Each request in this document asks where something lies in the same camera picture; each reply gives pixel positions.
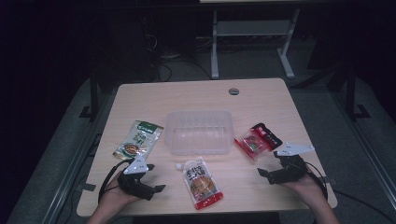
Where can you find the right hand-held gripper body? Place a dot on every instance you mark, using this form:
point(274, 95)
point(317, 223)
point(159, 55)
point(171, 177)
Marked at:
point(291, 169)

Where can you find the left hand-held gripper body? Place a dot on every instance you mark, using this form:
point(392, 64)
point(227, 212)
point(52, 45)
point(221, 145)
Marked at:
point(134, 182)

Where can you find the red and black snack packet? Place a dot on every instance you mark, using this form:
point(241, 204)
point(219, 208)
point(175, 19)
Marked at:
point(257, 141)

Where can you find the clear plastic container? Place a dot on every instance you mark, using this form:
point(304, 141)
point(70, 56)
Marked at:
point(199, 133)

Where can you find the person's left hand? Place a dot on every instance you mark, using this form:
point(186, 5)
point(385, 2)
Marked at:
point(115, 196)

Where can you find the person's right hand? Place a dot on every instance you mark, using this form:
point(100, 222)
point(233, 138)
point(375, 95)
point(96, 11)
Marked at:
point(308, 189)

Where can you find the green sauce packet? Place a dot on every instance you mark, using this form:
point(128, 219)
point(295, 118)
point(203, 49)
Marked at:
point(138, 140)

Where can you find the grey tape strip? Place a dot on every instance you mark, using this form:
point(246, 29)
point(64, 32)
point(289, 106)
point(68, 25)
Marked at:
point(89, 187)

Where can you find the grey round table grommet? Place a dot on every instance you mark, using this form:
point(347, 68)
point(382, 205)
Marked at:
point(233, 91)

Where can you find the black metal stand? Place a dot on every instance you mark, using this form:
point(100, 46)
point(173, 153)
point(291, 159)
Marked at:
point(351, 93)
point(94, 93)

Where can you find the grey metal rail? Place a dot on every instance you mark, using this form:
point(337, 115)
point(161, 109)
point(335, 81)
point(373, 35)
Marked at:
point(367, 152)
point(74, 168)

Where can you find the white metal desk frame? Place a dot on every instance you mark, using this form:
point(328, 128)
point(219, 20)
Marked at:
point(214, 46)

